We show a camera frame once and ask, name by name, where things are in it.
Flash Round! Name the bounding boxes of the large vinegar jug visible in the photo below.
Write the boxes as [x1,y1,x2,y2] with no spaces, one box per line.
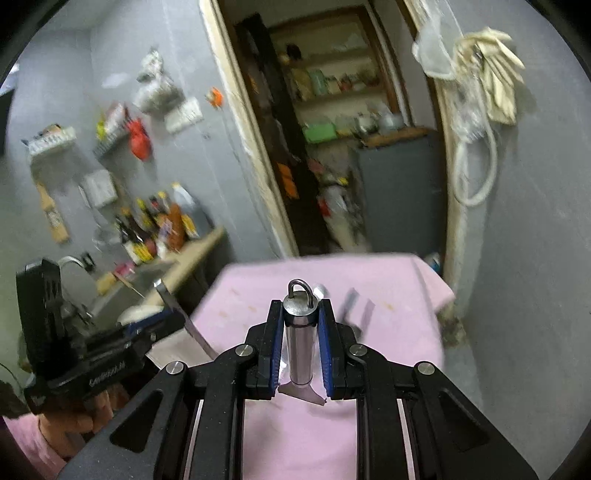
[171,182,212,239]

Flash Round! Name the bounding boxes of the pink floral table cloth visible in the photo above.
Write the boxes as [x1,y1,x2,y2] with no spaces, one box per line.
[188,254,455,479]

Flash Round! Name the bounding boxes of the white wall box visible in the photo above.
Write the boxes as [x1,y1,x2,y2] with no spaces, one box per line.
[82,169,118,209]

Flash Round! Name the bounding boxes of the grey cabinet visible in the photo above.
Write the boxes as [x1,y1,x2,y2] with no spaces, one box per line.
[353,133,447,257]

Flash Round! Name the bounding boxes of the wooden board on cabinet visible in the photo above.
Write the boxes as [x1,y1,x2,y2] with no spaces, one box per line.
[361,127,436,148]

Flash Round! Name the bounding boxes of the wooden grater board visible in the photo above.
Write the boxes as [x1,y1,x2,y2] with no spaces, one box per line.
[35,182,70,245]

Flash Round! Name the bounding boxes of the grey wall shelf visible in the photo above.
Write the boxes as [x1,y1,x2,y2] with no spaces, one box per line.
[92,124,129,160]

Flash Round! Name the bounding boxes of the clear plastic bag on door frame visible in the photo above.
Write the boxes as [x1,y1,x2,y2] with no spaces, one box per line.
[412,1,462,81]

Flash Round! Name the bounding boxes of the white hose on wall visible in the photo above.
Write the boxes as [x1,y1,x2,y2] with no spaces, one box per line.
[451,73,500,208]

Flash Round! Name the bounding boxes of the brown sauce pouch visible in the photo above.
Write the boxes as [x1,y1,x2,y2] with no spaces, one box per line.
[167,203,185,252]

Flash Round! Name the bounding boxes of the white wall basket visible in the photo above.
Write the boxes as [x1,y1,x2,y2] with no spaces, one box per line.
[21,124,76,159]

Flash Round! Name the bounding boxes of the green box on shelf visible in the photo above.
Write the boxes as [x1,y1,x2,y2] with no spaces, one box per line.
[303,122,338,144]

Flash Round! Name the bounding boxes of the steel sink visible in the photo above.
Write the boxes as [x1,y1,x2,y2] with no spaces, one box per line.
[87,260,177,331]

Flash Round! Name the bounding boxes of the hanging bag of dried goods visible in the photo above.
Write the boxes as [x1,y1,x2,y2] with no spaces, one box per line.
[132,48,184,114]

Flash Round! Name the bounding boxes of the cream rubber gloves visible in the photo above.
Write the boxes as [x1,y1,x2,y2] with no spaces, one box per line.
[454,27,525,125]

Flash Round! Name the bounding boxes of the white wall socket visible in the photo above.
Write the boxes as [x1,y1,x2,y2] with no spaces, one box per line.
[164,97,204,135]

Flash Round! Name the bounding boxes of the dark soy sauce bottle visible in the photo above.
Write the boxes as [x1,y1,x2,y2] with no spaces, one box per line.
[115,216,153,265]

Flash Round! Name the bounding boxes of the left hand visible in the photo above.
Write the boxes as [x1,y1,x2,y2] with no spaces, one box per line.
[38,384,130,460]

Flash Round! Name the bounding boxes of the steel faucet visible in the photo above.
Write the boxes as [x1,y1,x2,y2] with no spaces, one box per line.
[57,252,96,275]

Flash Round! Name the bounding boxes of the orange wall hook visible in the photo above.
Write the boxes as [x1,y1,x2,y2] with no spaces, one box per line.
[206,87,223,109]

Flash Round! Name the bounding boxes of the red plastic bag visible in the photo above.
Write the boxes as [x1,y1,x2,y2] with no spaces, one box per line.
[127,118,151,162]

